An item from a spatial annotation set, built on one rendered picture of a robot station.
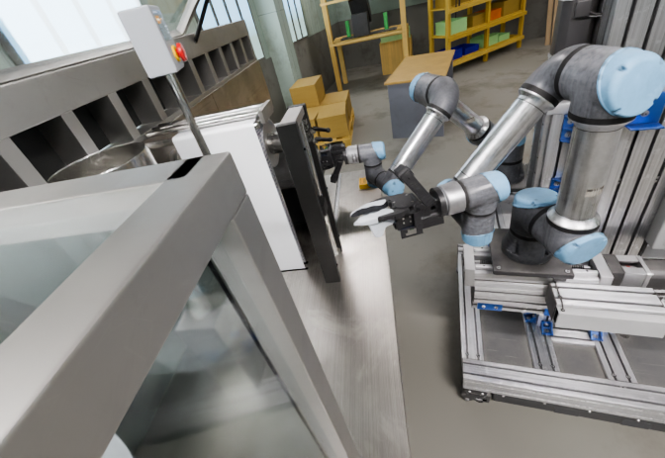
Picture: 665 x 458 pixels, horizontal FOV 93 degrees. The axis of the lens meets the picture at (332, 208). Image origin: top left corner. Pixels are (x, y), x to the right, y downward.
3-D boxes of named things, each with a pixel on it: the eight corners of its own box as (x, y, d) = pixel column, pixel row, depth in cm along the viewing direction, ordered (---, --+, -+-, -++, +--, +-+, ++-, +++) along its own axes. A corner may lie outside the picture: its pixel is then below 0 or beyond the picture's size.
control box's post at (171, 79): (217, 171, 67) (170, 72, 56) (210, 172, 67) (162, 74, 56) (219, 168, 68) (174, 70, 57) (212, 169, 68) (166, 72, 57)
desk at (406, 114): (454, 100, 472) (454, 48, 433) (445, 137, 377) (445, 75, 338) (409, 104, 500) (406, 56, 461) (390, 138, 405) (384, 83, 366)
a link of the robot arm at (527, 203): (534, 212, 107) (541, 177, 100) (565, 235, 96) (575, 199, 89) (501, 221, 107) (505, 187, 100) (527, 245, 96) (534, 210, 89)
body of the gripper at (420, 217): (399, 240, 73) (449, 227, 73) (394, 208, 69) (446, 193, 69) (389, 225, 79) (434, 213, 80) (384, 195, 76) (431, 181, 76)
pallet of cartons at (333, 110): (311, 121, 535) (300, 76, 495) (368, 114, 501) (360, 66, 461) (280, 156, 435) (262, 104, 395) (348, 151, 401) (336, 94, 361)
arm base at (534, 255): (546, 234, 111) (551, 213, 105) (558, 266, 99) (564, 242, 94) (499, 233, 116) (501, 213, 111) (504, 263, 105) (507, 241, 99)
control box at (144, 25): (187, 69, 54) (157, 1, 48) (149, 79, 53) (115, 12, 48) (193, 64, 60) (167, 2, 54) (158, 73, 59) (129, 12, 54)
